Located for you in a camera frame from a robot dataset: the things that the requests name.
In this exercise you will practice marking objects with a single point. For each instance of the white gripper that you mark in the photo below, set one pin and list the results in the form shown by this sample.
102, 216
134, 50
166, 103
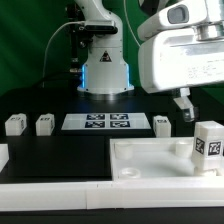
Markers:
175, 59

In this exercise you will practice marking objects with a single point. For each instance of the white square tabletop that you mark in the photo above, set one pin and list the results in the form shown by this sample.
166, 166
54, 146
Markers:
148, 159

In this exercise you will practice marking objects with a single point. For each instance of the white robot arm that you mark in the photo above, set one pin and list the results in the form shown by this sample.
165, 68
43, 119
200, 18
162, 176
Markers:
105, 73

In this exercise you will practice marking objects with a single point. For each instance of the white tag base sheet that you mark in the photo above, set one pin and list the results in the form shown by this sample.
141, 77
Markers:
105, 121

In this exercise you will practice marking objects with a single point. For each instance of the white U-shaped obstacle fence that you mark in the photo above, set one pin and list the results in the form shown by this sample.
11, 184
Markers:
110, 194

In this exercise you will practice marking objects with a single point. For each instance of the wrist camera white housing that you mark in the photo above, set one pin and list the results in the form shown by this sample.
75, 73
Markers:
179, 20

